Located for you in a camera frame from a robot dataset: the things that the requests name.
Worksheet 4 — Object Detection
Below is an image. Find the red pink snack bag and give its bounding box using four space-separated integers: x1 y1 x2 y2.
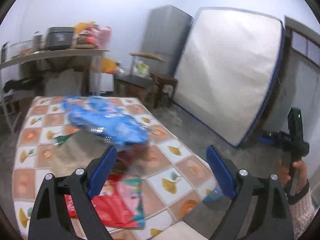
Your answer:
64 173 146 229

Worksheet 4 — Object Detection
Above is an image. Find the blue plastic snack bag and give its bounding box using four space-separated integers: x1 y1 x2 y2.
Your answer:
61 96 150 147

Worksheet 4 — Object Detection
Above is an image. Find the red drink can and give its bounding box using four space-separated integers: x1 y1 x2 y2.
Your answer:
112 145 148 174

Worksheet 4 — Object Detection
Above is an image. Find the checkered right sleeve forearm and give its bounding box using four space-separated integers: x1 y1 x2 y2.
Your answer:
287 180 317 239

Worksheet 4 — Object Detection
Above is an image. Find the blue plastic trash basket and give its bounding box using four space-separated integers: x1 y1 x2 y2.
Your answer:
203 186 223 203

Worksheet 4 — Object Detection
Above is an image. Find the person's right hand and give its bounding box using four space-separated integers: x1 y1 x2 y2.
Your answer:
277 158 309 194

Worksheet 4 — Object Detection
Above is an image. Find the white mattress with blue edge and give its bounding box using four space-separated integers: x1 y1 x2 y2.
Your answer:
174 7 284 147

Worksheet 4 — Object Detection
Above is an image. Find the patterned tablecloth dining table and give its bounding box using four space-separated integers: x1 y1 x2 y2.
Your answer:
12 96 218 239

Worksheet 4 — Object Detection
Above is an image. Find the dark wooden stool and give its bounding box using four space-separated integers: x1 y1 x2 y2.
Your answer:
152 74 178 108

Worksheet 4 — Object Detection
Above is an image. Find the wooden chair black seat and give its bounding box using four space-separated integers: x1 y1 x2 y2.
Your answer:
113 51 164 107

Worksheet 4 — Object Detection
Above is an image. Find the yellow plastic bag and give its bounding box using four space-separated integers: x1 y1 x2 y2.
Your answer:
102 57 118 74

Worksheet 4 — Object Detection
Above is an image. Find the grey refrigerator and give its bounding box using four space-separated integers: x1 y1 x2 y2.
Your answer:
140 5 193 76

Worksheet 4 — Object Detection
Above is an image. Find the grey side table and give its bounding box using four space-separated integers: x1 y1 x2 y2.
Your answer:
0 48 110 136

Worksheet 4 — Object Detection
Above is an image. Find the steel water bottle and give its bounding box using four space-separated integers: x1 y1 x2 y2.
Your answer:
1 42 9 63

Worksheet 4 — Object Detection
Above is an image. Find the glass bowl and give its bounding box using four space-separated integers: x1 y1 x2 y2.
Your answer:
9 40 33 58

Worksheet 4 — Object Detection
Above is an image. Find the grey rice cooker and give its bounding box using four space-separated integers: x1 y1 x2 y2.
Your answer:
45 27 74 50

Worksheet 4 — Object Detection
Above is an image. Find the pink plastic bag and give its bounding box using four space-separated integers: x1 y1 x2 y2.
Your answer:
96 26 112 49

